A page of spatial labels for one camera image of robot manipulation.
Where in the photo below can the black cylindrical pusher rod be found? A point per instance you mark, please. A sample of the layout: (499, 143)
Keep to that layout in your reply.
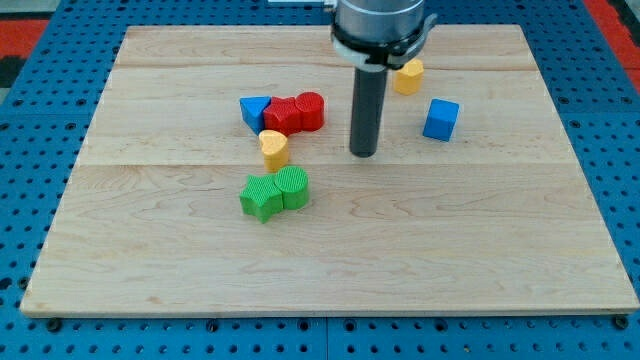
(367, 107)

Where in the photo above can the green star block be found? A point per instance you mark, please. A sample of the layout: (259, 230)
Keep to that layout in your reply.
(261, 197)

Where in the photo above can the wooden board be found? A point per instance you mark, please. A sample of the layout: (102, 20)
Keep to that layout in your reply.
(497, 221)

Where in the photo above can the yellow heart block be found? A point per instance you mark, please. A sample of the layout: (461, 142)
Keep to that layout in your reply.
(275, 150)

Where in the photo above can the red cylinder block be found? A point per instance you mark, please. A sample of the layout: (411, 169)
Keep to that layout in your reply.
(311, 108)

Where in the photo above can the green cylinder block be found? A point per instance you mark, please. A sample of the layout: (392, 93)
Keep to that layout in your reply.
(293, 183)

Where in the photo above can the blue triangle block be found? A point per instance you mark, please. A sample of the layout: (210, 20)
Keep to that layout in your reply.
(252, 109)

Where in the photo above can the blue cube block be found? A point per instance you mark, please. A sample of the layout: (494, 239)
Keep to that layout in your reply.
(441, 119)

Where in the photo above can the red star block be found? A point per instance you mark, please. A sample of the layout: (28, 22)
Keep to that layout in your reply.
(282, 115)

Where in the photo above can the yellow pentagon block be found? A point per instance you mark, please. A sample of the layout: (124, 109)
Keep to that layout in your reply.
(408, 79)

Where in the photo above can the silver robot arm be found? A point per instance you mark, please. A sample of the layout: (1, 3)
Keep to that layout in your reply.
(376, 36)

